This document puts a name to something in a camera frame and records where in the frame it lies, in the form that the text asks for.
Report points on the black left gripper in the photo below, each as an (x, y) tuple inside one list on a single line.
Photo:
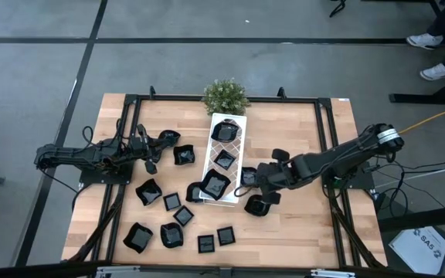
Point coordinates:
[(143, 146)]

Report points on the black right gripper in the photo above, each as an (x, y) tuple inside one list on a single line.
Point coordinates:
[(280, 175)]

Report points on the black small square plate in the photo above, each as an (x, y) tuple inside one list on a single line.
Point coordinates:
[(183, 215), (206, 244), (172, 201), (226, 236), (224, 160)]

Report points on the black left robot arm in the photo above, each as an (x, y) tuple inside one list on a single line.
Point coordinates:
[(75, 154)]

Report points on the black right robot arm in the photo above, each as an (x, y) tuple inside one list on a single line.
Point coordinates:
[(334, 162)]

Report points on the white lattice shelf rack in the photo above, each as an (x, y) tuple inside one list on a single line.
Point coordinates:
[(209, 146)]

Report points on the small green potted plant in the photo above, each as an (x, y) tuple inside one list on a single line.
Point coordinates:
[(226, 98)]

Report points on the white printed paper sheet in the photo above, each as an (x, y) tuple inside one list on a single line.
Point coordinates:
[(419, 251)]

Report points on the person's white sneakers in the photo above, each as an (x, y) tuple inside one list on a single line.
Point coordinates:
[(419, 99)]

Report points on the black horizontal beam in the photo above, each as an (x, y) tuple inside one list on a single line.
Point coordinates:
[(21, 270)]

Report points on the person's foot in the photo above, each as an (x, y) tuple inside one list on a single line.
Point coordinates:
[(423, 41), (435, 72)]

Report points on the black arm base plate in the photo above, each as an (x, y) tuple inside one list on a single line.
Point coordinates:
[(91, 178), (363, 183)]

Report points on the silver metal bracket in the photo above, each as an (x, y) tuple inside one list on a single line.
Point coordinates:
[(330, 273), (118, 270)]

